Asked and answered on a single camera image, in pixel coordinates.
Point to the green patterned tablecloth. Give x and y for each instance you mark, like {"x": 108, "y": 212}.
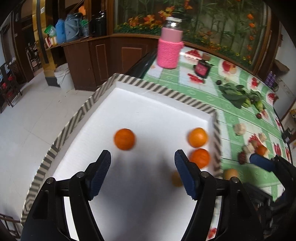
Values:
{"x": 223, "y": 209}

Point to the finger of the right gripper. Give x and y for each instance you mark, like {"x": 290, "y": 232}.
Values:
{"x": 262, "y": 162}

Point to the beige cut chunk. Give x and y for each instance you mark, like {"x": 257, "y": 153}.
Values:
{"x": 262, "y": 137}
{"x": 240, "y": 129}
{"x": 248, "y": 149}

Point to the purple bottles on shelf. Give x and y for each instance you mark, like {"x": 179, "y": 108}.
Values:
{"x": 270, "y": 79}

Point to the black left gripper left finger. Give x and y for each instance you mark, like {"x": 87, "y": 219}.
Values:
{"x": 96, "y": 173}

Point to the red-orange tomato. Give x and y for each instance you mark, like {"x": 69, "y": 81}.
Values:
{"x": 261, "y": 150}

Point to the tan round longan fruit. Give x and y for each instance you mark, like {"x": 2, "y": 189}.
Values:
{"x": 229, "y": 173}

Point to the blue thermos jug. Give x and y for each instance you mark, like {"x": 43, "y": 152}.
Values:
{"x": 60, "y": 31}

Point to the orange mandarin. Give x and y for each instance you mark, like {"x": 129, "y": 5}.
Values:
{"x": 124, "y": 139}
{"x": 200, "y": 157}
{"x": 197, "y": 137}

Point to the small black container table edge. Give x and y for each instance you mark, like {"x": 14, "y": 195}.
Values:
{"x": 286, "y": 135}

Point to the green leafy bok choy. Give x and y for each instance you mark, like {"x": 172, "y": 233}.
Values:
{"x": 236, "y": 94}

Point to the beige cut chunk front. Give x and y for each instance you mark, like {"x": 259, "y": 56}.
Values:
{"x": 248, "y": 149}

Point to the dark red jujube date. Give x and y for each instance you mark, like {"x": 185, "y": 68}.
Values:
{"x": 242, "y": 158}

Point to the grey-blue thermos jug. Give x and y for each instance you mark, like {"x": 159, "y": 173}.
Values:
{"x": 72, "y": 27}

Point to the green corn with leaves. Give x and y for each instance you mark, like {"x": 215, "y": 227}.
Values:
{"x": 255, "y": 98}

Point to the white striped cardboard tray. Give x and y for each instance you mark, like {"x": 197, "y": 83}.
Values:
{"x": 135, "y": 162}

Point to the small black jar pink label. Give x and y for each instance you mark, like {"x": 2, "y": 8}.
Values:
{"x": 203, "y": 67}

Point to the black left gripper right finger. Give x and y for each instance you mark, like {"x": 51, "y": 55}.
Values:
{"x": 189, "y": 173}

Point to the white plastic bucket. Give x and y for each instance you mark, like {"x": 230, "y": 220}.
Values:
{"x": 64, "y": 78}

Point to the pink knitted sleeve jar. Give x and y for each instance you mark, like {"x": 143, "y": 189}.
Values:
{"x": 170, "y": 43}

